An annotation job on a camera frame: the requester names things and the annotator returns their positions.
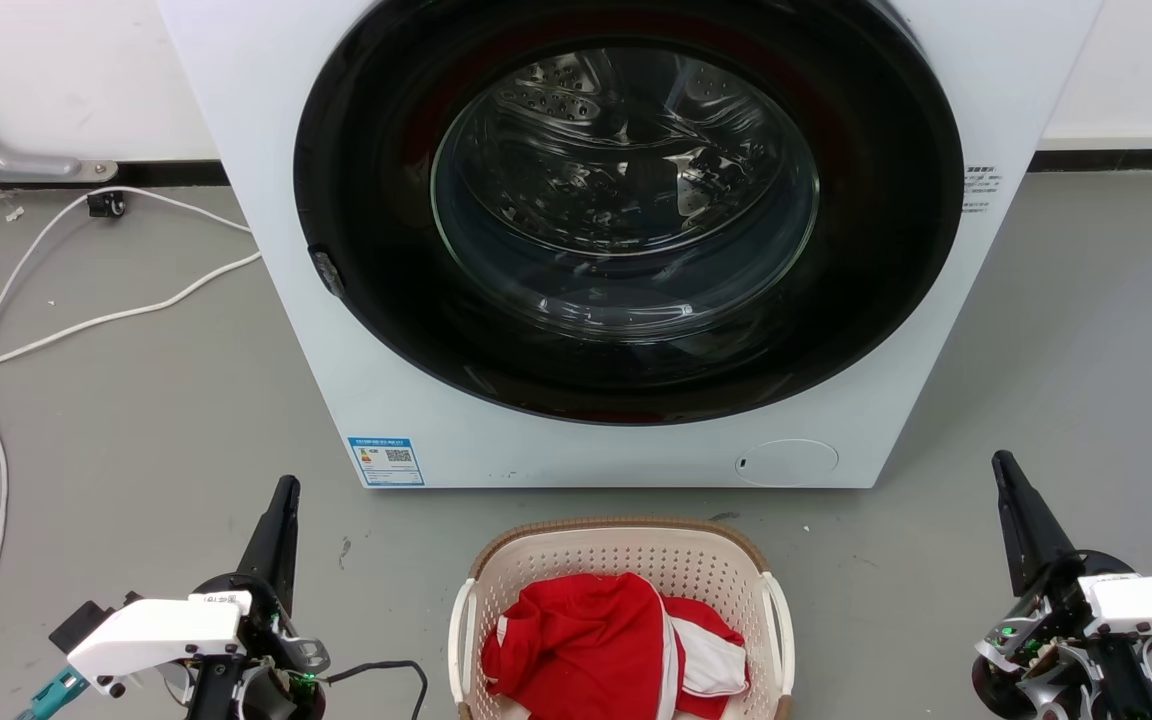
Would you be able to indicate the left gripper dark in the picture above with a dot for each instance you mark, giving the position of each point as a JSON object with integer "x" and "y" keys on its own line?
{"x": 266, "y": 675}

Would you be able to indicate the beige perforated laundry basket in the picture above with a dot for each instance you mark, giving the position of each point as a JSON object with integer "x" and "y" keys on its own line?
{"x": 576, "y": 548}

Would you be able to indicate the white front-load washing machine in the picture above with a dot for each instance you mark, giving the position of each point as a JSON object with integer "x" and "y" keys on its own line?
{"x": 336, "y": 400}

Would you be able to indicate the blue energy label sticker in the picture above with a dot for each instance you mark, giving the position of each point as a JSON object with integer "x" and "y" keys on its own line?
{"x": 386, "y": 461}

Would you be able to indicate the steel washer drum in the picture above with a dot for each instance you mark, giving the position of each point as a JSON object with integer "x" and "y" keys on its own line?
{"x": 626, "y": 190}

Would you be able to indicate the round black glass washer door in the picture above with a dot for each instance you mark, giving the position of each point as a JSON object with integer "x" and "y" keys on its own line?
{"x": 376, "y": 300}

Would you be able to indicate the round white filter cover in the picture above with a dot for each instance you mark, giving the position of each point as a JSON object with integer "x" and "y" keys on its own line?
{"x": 786, "y": 463}

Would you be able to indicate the red and white garment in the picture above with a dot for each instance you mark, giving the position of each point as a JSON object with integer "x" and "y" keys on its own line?
{"x": 586, "y": 640}

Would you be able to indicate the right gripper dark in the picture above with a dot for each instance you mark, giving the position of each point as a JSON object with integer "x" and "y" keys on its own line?
{"x": 1056, "y": 650}

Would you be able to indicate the black printed text sticker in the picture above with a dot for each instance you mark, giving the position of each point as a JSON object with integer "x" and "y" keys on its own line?
{"x": 980, "y": 188}

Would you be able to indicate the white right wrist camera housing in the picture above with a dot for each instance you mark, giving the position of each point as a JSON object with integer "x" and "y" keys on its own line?
{"x": 1151, "y": 602}

